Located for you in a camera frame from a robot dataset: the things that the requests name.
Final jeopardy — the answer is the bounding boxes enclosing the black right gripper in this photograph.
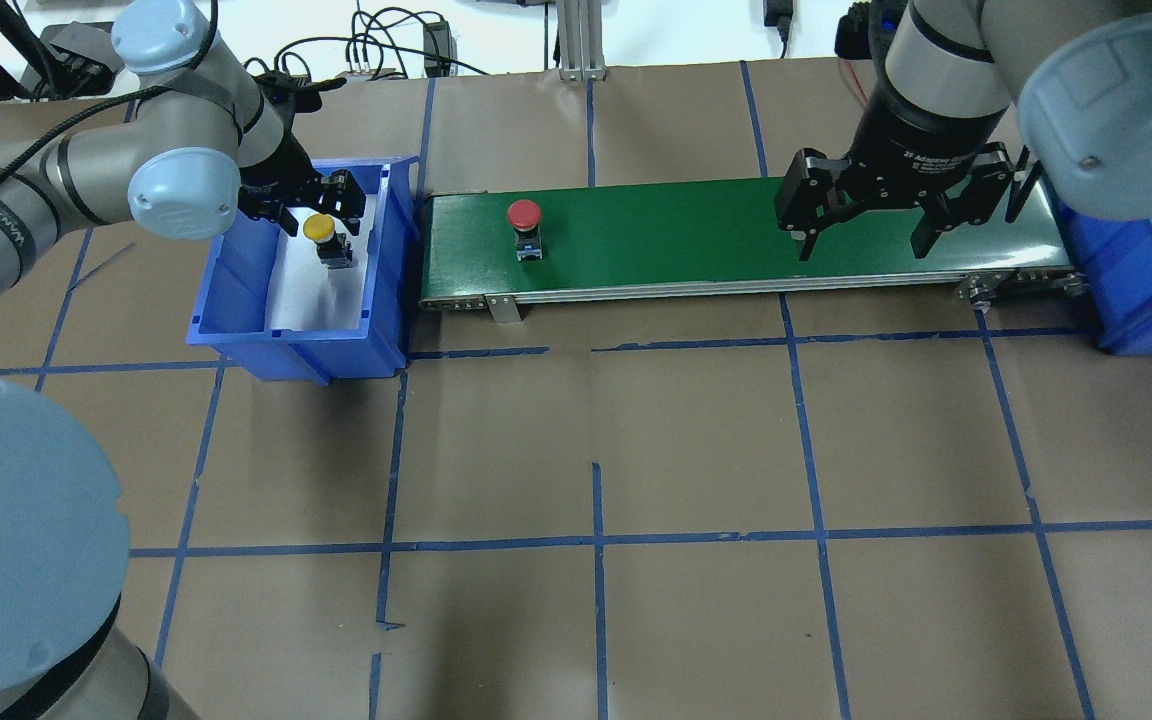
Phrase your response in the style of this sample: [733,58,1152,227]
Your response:
[774,94,1015,263]

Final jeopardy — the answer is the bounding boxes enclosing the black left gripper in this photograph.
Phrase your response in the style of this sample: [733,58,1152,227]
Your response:
[238,160,367,237]

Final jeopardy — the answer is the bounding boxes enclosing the yellow mushroom push button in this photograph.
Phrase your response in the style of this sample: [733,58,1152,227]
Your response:
[302,213,355,270]

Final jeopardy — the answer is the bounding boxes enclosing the red mushroom push button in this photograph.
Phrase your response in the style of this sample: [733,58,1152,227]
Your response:
[506,199,544,263]

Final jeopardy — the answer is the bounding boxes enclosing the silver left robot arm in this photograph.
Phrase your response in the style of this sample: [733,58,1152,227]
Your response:
[0,1,366,719]

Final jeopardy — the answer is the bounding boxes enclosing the white foam pad left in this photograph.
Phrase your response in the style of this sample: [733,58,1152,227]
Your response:
[265,194,378,331]

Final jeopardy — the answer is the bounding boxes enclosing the blue plastic bin left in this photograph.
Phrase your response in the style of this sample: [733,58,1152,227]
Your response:
[185,156,419,386]

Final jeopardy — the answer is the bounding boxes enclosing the blue plastic bin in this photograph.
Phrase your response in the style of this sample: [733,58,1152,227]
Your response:
[1059,204,1152,356]
[185,156,419,386]

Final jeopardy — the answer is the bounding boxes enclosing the green conveyor belt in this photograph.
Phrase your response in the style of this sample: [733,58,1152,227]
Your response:
[419,179,1089,323]

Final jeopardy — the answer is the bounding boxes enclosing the blue plastic bin right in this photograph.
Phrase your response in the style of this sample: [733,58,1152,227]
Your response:
[1059,204,1152,356]

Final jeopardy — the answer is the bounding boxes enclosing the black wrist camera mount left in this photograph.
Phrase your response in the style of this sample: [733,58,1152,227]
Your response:
[253,70,347,127]

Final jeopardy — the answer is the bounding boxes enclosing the aluminium frame post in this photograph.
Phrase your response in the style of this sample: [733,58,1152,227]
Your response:
[553,0,608,82]

